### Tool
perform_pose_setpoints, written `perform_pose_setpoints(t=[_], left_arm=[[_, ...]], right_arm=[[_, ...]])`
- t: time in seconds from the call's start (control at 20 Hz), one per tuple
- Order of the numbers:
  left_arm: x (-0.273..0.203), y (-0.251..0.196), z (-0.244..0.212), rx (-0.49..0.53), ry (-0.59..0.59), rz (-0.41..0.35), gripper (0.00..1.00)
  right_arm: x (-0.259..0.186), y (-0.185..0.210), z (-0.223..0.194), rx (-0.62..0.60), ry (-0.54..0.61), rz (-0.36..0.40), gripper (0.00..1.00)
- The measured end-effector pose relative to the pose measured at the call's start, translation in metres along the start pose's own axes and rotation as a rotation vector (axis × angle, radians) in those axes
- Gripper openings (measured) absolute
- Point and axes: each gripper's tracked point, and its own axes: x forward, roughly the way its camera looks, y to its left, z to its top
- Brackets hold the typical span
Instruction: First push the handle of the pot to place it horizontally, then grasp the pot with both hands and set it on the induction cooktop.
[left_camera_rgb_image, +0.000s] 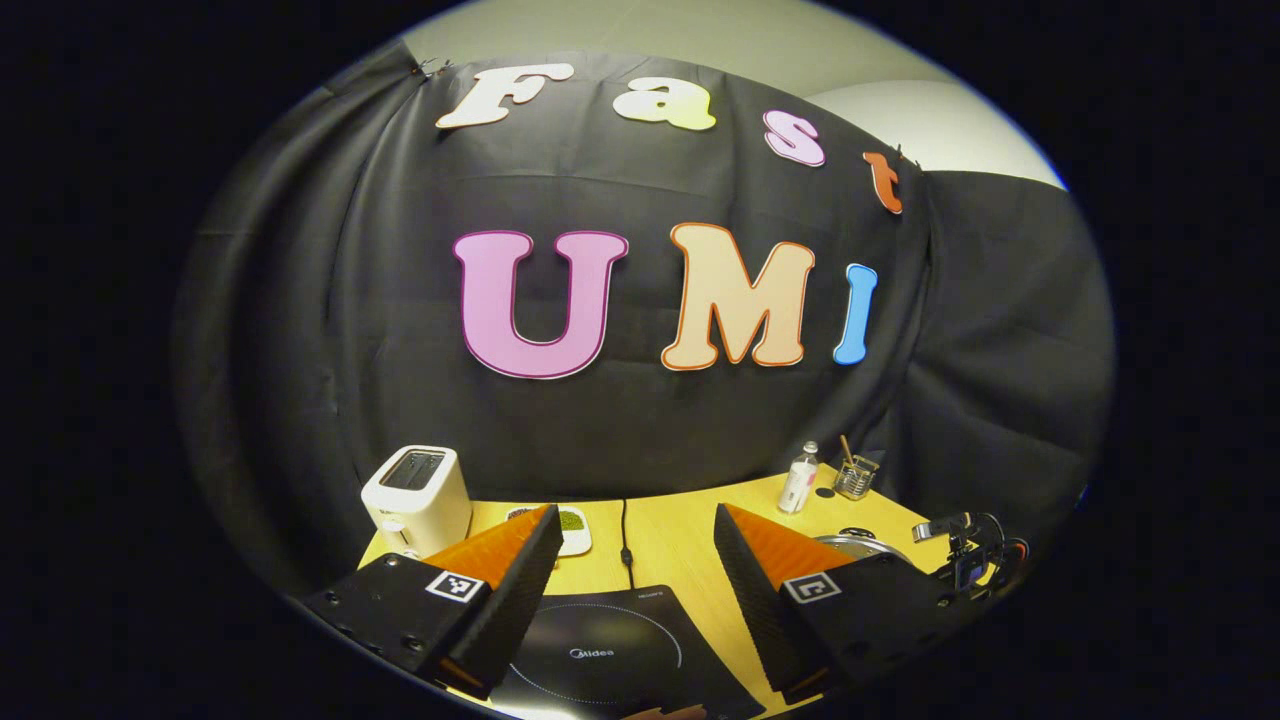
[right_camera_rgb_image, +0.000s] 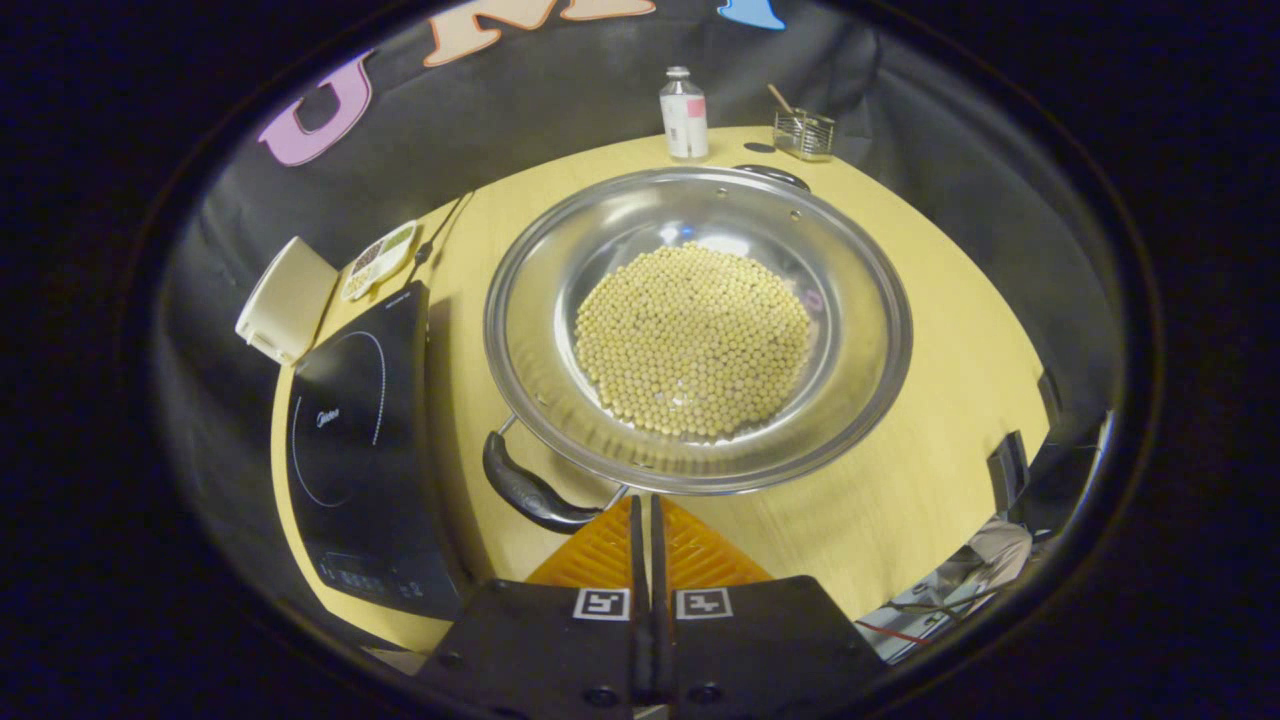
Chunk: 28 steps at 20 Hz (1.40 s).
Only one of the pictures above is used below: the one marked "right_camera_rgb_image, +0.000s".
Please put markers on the wooden stick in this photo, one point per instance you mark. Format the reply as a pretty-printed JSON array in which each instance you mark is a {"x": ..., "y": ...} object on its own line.
[{"x": 780, "y": 98}]

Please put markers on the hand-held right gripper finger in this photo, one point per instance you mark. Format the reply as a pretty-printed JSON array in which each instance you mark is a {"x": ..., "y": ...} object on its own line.
[
  {"x": 659, "y": 560},
  {"x": 639, "y": 560}
]

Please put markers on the white bottle with pink label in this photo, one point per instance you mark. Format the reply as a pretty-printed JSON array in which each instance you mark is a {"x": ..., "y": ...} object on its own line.
[{"x": 684, "y": 125}]

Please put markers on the stainless steel pot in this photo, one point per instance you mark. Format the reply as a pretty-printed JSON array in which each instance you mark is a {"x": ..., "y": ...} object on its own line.
[{"x": 560, "y": 300}]

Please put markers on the black induction cooktop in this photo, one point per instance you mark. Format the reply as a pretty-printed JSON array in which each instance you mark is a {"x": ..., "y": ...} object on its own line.
[{"x": 360, "y": 460}]

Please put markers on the person's beige clothing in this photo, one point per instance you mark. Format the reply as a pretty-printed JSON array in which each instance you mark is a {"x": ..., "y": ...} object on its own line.
[{"x": 1000, "y": 550}]

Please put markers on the white divided bean dish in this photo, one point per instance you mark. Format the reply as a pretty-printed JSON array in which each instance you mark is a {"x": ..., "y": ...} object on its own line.
[{"x": 380, "y": 258}]

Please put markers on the white toaster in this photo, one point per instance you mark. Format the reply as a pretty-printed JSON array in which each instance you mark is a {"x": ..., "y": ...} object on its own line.
[{"x": 285, "y": 300}]

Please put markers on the black chair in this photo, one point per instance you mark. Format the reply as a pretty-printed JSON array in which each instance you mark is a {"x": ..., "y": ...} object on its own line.
[{"x": 1008, "y": 470}]

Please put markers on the pile of yellow soybeans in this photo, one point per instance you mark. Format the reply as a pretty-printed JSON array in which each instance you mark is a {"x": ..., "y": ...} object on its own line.
[{"x": 690, "y": 340}]

